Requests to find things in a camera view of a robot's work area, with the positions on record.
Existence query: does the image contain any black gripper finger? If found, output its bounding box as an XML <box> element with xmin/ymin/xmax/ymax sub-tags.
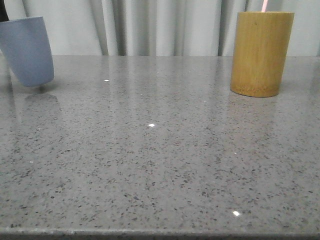
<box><xmin>0</xmin><ymin>0</ymin><xmax>9</xmax><ymax>22</ymax></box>

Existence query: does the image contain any blue plastic cup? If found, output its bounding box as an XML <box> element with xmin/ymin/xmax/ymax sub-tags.
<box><xmin>0</xmin><ymin>16</ymin><xmax>54</xmax><ymax>87</ymax></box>

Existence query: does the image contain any pink chopstick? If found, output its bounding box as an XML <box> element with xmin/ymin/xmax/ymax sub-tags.
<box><xmin>261</xmin><ymin>0</ymin><xmax>268</xmax><ymax>13</ymax></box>

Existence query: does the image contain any grey curtain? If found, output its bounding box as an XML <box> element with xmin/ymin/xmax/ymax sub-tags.
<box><xmin>0</xmin><ymin>0</ymin><xmax>320</xmax><ymax>57</ymax></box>

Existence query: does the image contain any bamboo cylindrical holder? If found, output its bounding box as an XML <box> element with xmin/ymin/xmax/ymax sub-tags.
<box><xmin>230</xmin><ymin>11</ymin><xmax>294</xmax><ymax>98</ymax></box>

